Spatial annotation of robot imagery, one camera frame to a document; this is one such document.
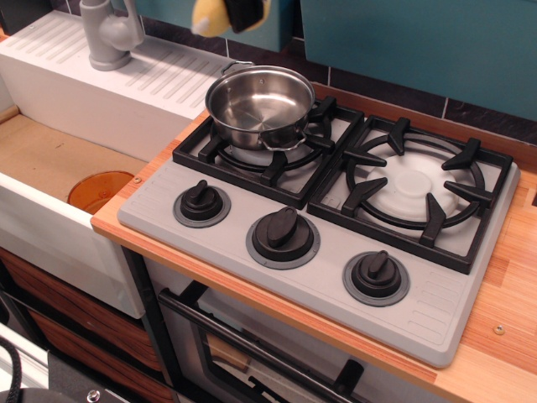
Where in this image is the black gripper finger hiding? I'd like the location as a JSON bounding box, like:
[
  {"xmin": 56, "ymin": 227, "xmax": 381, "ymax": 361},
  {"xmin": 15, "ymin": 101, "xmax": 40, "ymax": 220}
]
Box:
[{"xmin": 224, "ymin": 0, "xmax": 271, "ymax": 34}]

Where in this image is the yellow stuffed duck toy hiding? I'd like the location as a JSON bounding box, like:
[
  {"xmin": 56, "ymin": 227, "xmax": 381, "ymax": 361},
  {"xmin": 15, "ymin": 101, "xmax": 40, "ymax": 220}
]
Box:
[{"xmin": 190, "ymin": 0, "xmax": 274, "ymax": 38}]

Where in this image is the stainless steel pan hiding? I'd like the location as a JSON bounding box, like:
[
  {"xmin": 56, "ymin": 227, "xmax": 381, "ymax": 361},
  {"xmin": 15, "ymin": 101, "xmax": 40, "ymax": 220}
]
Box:
[{"xmin": 205, "ymin": 60, "xmax": 315, "ymax": 152}]

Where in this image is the grey toy faucet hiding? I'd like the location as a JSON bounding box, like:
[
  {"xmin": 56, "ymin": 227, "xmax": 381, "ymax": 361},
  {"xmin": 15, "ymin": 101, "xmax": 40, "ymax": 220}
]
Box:
[{"xmin": 80, "ymin": 0, "xmax": 144, "ymax": 71}]

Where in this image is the white left burner cap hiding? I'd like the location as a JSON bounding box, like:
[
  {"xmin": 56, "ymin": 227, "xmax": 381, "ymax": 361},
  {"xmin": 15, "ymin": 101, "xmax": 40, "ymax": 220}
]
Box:
[{"xmin": 229, "ymin": 145, "xmax": 311, "ymax": 166}]

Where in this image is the white burner cap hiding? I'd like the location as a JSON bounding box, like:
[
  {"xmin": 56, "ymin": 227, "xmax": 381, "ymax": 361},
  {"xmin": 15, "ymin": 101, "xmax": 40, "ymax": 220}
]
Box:
[
  {"xmin": 229, "ymin": 145, "xmax": 311, "ymax": 166},
  {"xmin": 354, "ymin": 150, "xmax": 470, "ymax": 222}
]

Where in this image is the left black burner grate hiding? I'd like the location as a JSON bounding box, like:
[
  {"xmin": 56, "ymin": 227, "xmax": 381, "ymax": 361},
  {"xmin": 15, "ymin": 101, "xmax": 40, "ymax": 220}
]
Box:
[{"xmin": 173, "ymin": 97, "xmax": 364, "ymax": 209}]

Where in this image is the black burner grate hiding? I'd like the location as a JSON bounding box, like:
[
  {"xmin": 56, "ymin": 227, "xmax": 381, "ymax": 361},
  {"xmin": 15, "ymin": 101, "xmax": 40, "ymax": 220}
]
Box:
[
  {"xmin": 307, "ymin": 116, "xmax": 514, "ymax": 275},
  {"xmin": 173, "ymin": 97, "xmax": 364, "ymax": 209}
]

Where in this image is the left black stove knob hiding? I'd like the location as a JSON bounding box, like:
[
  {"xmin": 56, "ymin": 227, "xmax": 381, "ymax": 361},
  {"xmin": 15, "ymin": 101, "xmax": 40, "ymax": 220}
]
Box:
[{"xmin": 173, "ymin": 180, "xmax": 232, "ymax": 228}]

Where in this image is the black stove knob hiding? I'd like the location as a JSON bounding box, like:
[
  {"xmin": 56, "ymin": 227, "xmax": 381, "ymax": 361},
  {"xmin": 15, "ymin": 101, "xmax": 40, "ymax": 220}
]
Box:
[
  {"xmin": 342, "ymin": 250, "xmax": 410, "ymax": 307},
  {"xmin": 173, "ymin": 180, "xmax": 232, "ymax": 228},
  {"xmin": 246, "ymin": 207, "xmax": 321, "ymax": 270}
]

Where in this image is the white toy sink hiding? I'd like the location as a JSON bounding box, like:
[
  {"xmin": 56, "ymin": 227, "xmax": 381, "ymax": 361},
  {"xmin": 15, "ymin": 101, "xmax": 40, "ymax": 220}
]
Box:
[{"xmin": 1, "ymin": 11, "xmax": 227, "ymax": 318}]

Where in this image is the middle black stove knob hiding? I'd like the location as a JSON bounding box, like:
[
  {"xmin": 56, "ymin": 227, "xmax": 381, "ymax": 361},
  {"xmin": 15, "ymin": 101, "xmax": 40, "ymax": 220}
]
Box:
[{"xmin": 246, "ymin": 207, "xmax": 321, "ymax": 270}]

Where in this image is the orange plastic sink drain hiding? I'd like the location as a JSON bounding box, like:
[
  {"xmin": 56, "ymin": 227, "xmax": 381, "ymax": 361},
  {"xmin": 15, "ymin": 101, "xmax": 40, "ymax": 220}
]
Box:
[{"xmin": 67, "ymin": 170, "xmax": 133, "ymax": 214}]

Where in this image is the white right burner cap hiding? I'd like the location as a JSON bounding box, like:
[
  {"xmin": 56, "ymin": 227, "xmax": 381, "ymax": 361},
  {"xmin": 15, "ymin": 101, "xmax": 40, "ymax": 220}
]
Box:
[{"xmin": 354, "ymin": 150, "xmax": 470, "ymax": 222}]

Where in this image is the grey toy stove top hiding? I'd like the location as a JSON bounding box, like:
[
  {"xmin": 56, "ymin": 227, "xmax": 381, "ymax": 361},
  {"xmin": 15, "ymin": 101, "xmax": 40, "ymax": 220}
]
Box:
[{"xmin": 117, "ymin": 109, "xmax": 520, "ymax": 367}]

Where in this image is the right black burner grate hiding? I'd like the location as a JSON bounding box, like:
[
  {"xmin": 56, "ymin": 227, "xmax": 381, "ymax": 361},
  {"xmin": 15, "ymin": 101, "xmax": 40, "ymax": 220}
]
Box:
[{"xmin": 307, "ymin": 116, "xmax": 514, "ymax": 275}]

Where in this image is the right black stove knob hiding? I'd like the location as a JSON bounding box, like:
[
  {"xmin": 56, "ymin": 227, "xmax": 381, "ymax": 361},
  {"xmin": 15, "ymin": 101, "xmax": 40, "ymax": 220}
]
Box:
[{"xmin": 342, "ymin": 250, "xmax": 410, "ymax": 307}]

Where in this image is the upper wooden drawer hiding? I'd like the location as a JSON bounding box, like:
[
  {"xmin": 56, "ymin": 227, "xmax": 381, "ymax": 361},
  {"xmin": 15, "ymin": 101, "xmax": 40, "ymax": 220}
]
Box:
[{"xmin": 1, "ymin": 249, "xmax": 156, "ymax": 366}]

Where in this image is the wooden drawer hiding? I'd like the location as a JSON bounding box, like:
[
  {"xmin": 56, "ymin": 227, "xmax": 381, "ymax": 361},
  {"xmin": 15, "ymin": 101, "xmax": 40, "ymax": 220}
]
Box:
[
  {"xmin": 30, "ymin": 311, "xmax": 176, "ymax": 402},
  {"xmin": 1, "ymin": 249, "xmax": 156, "ymax": 366}
]

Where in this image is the oven door with window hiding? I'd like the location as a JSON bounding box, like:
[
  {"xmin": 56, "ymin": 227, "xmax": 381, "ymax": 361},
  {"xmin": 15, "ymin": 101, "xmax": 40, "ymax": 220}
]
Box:
[{"xmin": 157, "ymin": 289, "xmax": 374, "ymax": 403}]

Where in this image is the lower wooden drawer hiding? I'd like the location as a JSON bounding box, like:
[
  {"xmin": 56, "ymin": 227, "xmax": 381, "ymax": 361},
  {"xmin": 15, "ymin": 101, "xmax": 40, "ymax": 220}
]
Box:
[{"xmin": 30, "ymin": 311, "xmax": 176, "ymax": 402}]

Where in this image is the black oven door handle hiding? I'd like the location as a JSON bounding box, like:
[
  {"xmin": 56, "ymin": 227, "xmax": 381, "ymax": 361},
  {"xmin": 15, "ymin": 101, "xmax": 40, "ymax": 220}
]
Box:
[{"xmin": 158, "ymin": 281, "xmax": 363, "ymax": 402}]

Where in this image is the black braided cable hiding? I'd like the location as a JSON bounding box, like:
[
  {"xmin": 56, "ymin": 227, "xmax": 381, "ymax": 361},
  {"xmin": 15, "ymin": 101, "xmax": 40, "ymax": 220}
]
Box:
[{"xmin": 0, "ymin": 338, "xmax": 24, "ymax": 403}]

